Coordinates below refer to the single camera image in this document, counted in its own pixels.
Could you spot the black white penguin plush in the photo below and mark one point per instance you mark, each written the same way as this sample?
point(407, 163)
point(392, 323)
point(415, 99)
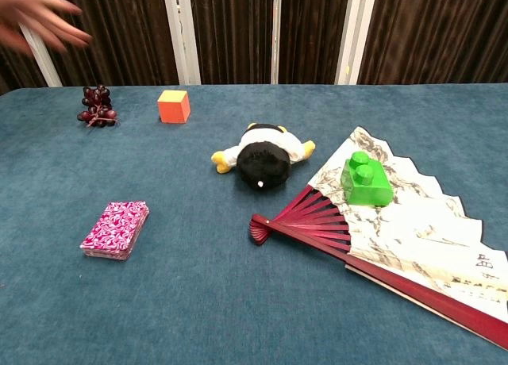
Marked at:
point(262, 166)

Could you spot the red ribbed paper folding fan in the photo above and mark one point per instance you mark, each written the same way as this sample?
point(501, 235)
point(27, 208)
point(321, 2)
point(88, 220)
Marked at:
point(416, 230)

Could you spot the person's bare hand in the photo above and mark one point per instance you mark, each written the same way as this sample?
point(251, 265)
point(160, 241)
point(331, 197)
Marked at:
point(35, 12)

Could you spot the dark brown curtain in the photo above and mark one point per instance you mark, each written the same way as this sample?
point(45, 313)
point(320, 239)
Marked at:
point(238, 31)

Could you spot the green toy building brick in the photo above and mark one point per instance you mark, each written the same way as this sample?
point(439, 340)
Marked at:
point(367, 190)

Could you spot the blue felt covered table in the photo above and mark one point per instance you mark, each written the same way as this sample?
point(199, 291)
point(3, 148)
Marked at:
point(198, 301)

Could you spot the orange and yellow cube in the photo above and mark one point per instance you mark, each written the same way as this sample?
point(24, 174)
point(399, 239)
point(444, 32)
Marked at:
point(174, 109)

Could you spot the dark purple grape bunch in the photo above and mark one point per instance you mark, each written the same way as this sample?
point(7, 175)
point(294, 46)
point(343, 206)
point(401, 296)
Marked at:
point(97, 103)

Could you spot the thin grey pole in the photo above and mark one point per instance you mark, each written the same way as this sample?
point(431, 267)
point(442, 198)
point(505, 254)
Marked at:
point(274, 43)

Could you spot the white metal frame post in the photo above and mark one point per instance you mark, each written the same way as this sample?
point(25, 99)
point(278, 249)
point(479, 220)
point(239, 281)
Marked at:
point(353, 35)
point(43, 63)
point(184, 43)

